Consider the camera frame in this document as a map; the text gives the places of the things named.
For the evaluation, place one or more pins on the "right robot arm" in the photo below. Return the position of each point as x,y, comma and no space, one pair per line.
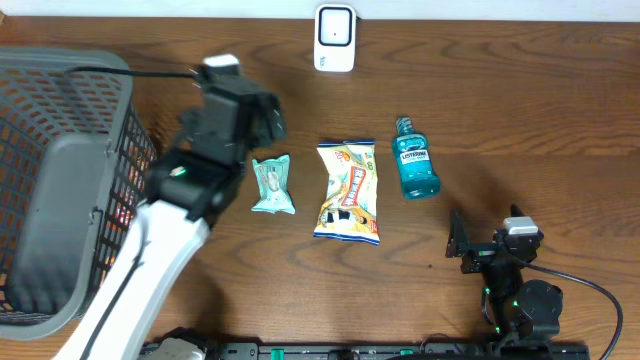
521,310

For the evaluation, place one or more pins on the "yellow snack bag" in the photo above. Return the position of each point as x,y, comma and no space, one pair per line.
349,212

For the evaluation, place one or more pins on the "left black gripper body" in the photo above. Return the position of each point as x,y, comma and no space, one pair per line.
254,134

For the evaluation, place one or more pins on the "mint green snack packet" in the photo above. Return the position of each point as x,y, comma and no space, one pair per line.
272,178

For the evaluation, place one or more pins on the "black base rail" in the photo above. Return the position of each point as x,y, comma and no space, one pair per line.
186,343

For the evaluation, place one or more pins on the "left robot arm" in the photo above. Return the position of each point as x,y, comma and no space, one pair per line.
186,190

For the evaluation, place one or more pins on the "white barcode scanner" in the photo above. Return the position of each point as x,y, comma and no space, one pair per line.
334,38

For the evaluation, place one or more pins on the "grey plastic shopping basket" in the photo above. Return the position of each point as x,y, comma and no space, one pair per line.
73,158

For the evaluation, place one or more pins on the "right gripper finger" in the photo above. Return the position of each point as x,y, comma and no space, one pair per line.
515,211
458,241

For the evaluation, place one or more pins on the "teal mouthwash bottle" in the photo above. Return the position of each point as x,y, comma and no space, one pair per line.
411,151

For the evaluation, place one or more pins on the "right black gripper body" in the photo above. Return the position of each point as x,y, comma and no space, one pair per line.
479,256

